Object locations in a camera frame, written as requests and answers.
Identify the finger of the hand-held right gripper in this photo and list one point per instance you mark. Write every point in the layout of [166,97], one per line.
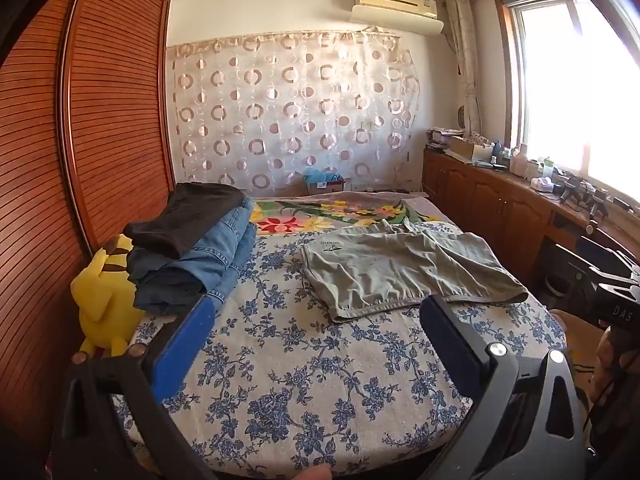
[615,276]

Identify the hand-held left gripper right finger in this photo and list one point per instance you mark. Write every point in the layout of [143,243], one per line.
[445,340]

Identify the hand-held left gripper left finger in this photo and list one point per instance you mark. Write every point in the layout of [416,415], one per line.
[180,345]

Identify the grey-green pants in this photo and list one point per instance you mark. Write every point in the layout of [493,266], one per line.
[390,270]

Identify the folded dark navy pants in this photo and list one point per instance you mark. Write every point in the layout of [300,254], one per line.
[160,285]

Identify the folded black pants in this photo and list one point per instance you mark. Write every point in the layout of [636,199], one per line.
[190,210]

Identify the person's left hand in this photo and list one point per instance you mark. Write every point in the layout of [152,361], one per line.
[305,473]

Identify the black spare grippers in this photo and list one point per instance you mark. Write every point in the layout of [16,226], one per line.
[580,195]

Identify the yellow plush toy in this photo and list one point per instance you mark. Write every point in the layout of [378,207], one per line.
[100,300]

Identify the white containers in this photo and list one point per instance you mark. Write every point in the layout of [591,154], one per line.
[542,180]

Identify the bed with blue floral sheet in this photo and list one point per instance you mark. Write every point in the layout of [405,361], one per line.
[300,370]

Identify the long wooden cabinet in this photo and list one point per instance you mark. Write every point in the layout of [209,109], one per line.
[480,200]

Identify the white plastic bottle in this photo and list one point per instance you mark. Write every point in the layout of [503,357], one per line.
[520,162]

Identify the dark blue bottle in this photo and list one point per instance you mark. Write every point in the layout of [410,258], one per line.
[497,152]

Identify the colourful floral blanket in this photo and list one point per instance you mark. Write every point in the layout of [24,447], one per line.
[310,212]

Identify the small cardboard box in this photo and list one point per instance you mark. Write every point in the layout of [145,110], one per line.
[327,187]

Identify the open cardboard box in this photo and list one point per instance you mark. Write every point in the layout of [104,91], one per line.
[470,149]

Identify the window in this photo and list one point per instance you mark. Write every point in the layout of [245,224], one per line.
[575,85]

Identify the pile of papers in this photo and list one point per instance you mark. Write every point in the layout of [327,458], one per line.
[440,139]

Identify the blue plastic bag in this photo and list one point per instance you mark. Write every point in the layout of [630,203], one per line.
[320,176]

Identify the wooden louvred wardrobe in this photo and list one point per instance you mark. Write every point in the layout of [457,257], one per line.
[115,110]

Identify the sheer circle-patterned curtain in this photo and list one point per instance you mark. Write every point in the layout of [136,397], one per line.
[300,110]

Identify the pale window curtain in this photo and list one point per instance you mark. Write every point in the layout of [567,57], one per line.
[462,50]

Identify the white air conditioner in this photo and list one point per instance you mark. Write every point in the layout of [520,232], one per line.
[395,0]

